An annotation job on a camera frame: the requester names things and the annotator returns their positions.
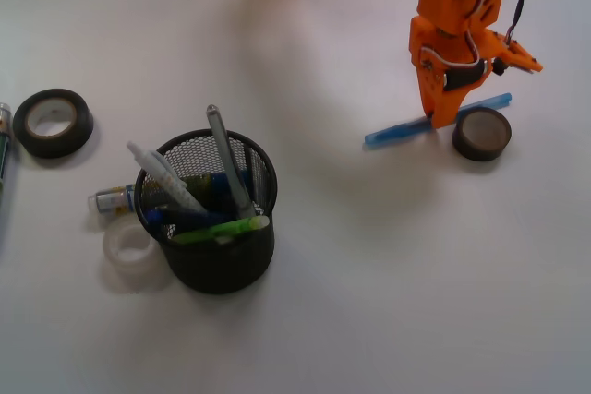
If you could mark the black cap marker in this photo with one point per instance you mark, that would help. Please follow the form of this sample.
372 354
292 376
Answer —
5 140

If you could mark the black mesh pen holder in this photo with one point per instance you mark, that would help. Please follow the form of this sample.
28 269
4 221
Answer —
209 266

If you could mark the blue cap marker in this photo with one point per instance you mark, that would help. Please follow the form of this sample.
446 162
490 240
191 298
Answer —
113 198

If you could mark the clear tape roll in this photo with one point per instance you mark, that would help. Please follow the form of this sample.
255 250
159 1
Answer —
128 247

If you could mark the green pen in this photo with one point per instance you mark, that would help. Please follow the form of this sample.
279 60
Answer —
229 229

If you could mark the light blue pen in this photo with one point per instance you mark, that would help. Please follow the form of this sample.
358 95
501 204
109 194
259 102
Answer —
404 131

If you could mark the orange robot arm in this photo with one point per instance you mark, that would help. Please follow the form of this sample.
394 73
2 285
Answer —
456 16

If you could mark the dark blue pen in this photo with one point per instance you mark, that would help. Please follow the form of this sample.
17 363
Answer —
186 217

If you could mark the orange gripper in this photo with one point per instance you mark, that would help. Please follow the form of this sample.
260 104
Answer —
449 66

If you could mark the large black tape roll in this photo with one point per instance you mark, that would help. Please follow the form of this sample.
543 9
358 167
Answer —
53 124

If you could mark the small dark tape roll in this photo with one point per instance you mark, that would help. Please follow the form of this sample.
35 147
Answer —
481 134

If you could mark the white pen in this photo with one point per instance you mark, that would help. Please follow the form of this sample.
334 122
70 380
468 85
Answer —
155 165

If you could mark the silver pen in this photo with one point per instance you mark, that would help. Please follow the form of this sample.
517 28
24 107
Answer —
238 188

